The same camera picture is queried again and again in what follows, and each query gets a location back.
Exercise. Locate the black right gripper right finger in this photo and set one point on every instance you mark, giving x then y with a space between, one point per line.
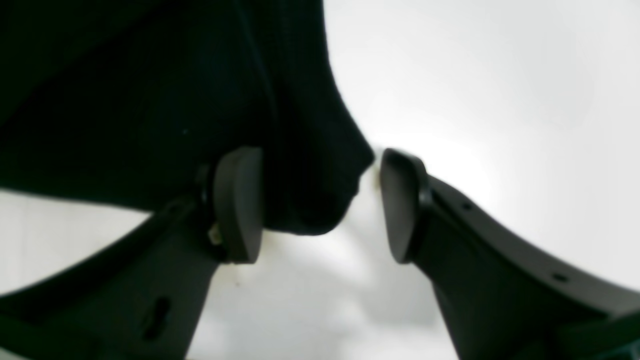
501 297

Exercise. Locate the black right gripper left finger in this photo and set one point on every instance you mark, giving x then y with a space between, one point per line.
141 298

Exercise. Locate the black T-shirt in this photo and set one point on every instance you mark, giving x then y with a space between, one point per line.
123 101

